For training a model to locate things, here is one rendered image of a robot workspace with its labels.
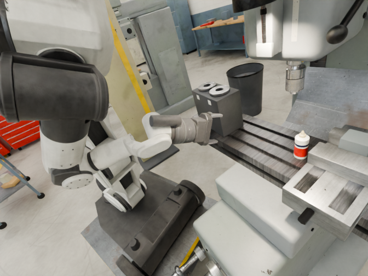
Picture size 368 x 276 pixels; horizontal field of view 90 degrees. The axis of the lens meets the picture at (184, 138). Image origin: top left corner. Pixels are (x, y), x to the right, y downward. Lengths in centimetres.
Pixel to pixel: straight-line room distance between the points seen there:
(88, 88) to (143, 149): 25
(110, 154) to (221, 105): 47
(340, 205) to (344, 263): 88
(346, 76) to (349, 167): 48
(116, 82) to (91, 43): 165
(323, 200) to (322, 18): 39
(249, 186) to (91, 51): 65
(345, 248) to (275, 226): 83
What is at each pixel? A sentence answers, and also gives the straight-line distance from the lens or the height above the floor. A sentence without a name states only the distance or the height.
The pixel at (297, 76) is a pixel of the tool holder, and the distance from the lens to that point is 61.
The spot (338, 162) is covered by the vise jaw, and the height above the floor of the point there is 107.
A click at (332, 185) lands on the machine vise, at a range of 60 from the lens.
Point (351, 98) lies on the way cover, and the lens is 97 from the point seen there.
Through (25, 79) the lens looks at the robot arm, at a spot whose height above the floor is 146.
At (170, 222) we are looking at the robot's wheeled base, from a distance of 110.
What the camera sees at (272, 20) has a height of 141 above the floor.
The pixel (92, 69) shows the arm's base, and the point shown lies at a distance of 42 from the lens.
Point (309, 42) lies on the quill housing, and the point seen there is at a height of 136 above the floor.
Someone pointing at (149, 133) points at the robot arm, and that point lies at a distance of 56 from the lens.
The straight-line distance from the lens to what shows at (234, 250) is 78.
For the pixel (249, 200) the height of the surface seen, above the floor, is 88.
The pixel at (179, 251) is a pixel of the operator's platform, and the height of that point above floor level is 40.
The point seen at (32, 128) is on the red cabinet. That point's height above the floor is 33.
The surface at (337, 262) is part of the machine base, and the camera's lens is 143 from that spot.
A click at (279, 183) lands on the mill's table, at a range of 74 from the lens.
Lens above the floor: 148
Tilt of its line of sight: 34 degrees down
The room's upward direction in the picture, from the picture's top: 19 degrees counter-clockwise
